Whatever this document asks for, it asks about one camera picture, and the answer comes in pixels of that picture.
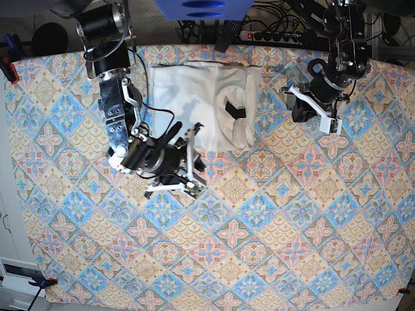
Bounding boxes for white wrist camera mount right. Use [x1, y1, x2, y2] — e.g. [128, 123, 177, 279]
[144, 122, 206, 199]

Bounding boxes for black remote-like device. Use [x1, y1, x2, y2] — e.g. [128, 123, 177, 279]
[214, 20, 243, 53]

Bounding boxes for orange black clamp left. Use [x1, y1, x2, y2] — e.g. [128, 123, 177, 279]
[28, 277, 58, 289]

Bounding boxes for white printed T-shirt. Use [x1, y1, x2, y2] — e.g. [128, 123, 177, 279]
[149, 62, 261, 152]

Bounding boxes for orange black clamp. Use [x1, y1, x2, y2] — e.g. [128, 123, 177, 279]
[28, 277, 58, 289]
[398, 288, 410, 295]

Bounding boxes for blue plastic box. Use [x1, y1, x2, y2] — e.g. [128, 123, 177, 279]
[154, 0, 254, 21]

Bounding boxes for red blue clamp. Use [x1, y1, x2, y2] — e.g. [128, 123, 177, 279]
[1, 34, 19, 85]

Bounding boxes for black power strip red switch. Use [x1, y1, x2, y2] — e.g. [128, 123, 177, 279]
[239, 30, 303, 45]

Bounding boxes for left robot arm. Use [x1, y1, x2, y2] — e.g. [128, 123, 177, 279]
[297, 1, 370, 117]

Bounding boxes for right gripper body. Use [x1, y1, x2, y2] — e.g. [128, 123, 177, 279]
[123, 136, 187, 178]

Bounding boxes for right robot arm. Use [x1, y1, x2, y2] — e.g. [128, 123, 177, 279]
[76, 1, 206, 180]

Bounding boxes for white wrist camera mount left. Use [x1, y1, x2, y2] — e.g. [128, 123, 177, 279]
[293, 93, 342, 135]

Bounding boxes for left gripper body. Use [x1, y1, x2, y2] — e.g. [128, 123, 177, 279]
[300, 60, 355, 108]

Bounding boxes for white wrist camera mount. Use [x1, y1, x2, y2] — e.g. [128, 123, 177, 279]
[293, 93, 342, 135]
[144, 122, 206, 199]

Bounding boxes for round black floor object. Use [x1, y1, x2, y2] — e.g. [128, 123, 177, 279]
[30, 23, 68, 56]

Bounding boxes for colourful patterned tablecloth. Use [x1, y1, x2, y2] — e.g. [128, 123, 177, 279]
[3, 45, 414, 310]

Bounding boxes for orange black clamp right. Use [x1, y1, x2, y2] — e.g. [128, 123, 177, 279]
[398, 288, 410, 295]

